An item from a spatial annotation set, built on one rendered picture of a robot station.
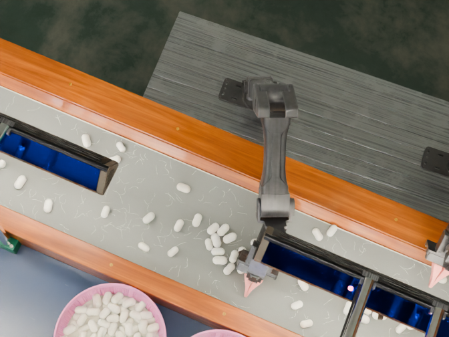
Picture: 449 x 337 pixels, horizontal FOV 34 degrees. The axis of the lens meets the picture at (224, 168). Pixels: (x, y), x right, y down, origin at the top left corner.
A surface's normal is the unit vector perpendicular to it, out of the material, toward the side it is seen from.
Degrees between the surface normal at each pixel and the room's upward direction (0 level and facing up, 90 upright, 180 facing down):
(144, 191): 0
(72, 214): 0
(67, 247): 0
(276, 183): 35
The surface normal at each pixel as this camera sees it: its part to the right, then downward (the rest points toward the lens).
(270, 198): 0.07, 0.26
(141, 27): 0.07, -0.35
